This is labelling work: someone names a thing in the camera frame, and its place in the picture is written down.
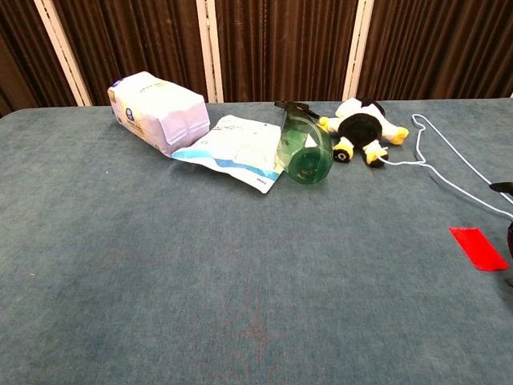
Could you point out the white and blue pouch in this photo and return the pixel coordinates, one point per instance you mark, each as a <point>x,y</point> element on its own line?
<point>236,152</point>

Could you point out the green plastic spray bottle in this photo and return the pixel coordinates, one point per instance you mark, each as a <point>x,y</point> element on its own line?
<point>306,154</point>

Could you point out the brown curtain panel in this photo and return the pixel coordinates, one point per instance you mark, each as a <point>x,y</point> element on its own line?
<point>136,40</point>
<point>24,60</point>
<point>441,48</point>
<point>284,48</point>

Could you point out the white screen frame post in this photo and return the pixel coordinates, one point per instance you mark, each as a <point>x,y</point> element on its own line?
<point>356,52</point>
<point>210,52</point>
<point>60,44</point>

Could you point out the red card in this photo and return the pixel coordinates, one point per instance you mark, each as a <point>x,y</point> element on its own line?
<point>479,248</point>

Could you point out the black white plush penguin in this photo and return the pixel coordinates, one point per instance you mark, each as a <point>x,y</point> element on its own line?
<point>360,126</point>

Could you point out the blue table cloth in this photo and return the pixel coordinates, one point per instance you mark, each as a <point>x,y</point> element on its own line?
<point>240,280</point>

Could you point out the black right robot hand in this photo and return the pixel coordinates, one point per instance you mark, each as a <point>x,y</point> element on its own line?
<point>502,187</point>

